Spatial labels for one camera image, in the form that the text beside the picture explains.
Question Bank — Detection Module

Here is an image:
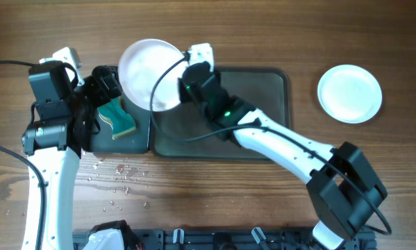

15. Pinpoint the green yellow sponge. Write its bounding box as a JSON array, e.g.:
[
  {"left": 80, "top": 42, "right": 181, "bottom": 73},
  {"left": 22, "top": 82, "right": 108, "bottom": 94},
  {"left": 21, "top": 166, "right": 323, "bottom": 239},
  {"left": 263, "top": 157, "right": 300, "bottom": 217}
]
[{"left": 97, "top": 97, "right": 136, "bottom": 140}]

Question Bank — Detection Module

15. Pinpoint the white plate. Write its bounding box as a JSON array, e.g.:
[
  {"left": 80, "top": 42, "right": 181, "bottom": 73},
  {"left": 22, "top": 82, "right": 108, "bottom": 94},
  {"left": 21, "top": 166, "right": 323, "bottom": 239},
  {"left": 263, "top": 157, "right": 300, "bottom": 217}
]
[
  {"left": 118, "top": 39, "right": 188, "bottom": 112},
  {"left": 317, "top": 65, "right": 383, "bottom": 124}
]

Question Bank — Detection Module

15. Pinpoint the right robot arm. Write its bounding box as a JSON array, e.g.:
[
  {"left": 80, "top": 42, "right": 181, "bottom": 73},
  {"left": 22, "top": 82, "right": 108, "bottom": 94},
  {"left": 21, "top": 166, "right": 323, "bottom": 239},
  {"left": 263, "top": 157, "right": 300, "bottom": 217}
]
[{"left": 178, "top": 62, "right": 388, "bottom": 249}]

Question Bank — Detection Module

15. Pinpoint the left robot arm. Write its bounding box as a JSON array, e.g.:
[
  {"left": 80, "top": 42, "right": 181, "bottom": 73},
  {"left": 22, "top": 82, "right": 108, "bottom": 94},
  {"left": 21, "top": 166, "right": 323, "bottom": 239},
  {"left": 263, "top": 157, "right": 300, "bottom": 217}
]
[{"left": 22, "top": 60, "right": 122, "bottom": 249}]

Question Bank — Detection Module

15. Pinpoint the dark grey plate tray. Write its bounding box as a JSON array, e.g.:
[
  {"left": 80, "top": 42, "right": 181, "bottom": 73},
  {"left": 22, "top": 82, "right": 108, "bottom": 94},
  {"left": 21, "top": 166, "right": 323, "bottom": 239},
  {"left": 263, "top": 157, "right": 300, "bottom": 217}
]
[{"left": 149, "top": 66, "right": 291, "bottom": 163}]

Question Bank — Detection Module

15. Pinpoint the black water tray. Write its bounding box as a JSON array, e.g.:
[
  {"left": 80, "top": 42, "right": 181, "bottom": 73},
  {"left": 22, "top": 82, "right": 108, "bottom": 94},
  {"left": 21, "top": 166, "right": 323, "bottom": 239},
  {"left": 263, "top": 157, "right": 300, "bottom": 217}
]
[{"left": 89, "top": 89, "right": 150, "bottom": 153}]

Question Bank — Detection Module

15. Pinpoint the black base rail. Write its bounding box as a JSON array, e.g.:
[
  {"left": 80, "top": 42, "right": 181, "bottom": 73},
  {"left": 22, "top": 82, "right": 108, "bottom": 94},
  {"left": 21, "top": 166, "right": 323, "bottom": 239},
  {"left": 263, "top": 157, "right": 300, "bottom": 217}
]
[{"left": 72, "top": 227, "right": 377, "bottom": 250}]

